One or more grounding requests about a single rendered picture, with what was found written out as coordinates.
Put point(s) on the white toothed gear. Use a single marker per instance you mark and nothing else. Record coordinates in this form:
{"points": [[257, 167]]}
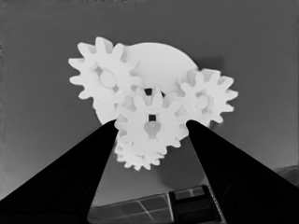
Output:
{"points": [[140, 160], [215, 108], [90, 81], [168, 122]]}

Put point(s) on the dark robot body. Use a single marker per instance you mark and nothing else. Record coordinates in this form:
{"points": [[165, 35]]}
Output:
{"points": [[193, 208]]}

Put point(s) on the white round carrier with pins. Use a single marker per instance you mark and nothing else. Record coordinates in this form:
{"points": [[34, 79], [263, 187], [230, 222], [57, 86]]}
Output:
{"points": [[159, 65]]}

